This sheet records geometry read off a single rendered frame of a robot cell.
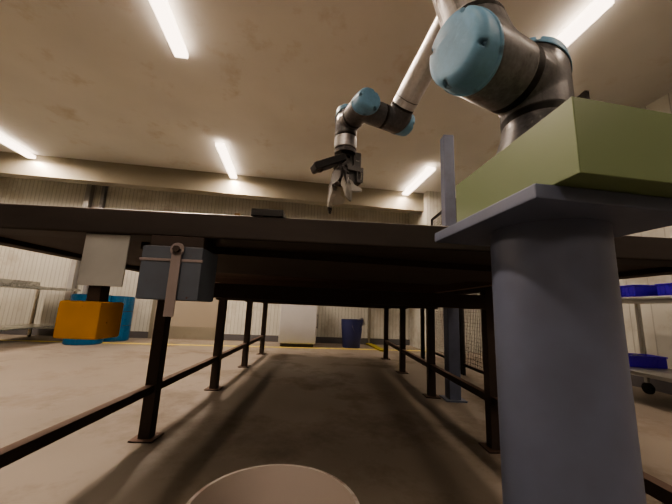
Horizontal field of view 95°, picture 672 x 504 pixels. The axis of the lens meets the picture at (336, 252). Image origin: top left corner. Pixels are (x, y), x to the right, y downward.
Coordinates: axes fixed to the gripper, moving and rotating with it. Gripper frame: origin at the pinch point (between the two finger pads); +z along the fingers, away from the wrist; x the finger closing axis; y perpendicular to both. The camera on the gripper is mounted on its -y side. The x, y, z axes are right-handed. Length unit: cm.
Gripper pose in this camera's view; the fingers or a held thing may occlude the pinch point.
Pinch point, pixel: (337, 207)
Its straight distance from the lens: 98.6
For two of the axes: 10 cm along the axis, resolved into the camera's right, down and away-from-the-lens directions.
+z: -0.4, 9.8, -1.8
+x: -4.3, 1.5, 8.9
